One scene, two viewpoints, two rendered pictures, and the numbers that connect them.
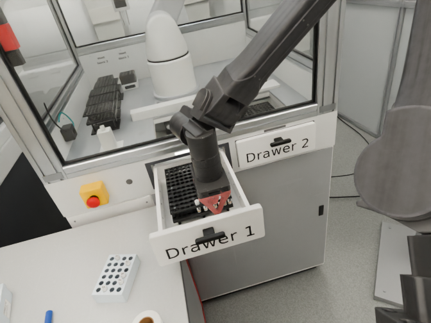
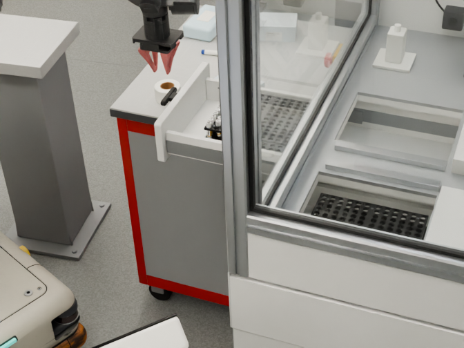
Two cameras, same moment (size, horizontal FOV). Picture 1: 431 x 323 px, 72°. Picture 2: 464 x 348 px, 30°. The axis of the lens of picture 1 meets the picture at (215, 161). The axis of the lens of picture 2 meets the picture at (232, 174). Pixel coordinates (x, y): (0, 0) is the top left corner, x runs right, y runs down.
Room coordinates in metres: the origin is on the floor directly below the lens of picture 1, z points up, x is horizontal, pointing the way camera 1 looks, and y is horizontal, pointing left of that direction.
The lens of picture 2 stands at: (1.46, -1.42, 2.04)
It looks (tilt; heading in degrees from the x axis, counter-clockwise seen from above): 38 degrees down; 119
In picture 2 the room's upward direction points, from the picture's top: 2 degrees counter-clockwise
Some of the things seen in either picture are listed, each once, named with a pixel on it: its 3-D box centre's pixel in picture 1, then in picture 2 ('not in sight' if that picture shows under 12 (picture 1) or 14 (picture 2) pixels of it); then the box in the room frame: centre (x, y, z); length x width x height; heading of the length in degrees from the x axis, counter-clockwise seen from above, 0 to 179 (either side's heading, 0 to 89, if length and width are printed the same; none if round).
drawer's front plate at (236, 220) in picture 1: (209, 235); (184, 110); (0.52, 0.05, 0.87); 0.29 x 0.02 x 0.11; 96
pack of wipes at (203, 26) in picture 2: not in sight; (207, 22); (0.27, 0.61, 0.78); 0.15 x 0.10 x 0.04; 92
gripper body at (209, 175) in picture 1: (207, 166); (157, 27); (0.49, 0.02, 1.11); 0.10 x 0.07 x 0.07; 6
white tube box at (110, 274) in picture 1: (117, 277); not in sight; (0.52, 0.33, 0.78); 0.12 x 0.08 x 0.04; 169
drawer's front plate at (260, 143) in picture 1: (276, 145); not in sight; (0.88, -0.23, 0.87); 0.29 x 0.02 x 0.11; 96
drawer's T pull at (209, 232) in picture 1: (209, 234); (173, 97); (0.50, 0.05, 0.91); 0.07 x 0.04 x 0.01; 96
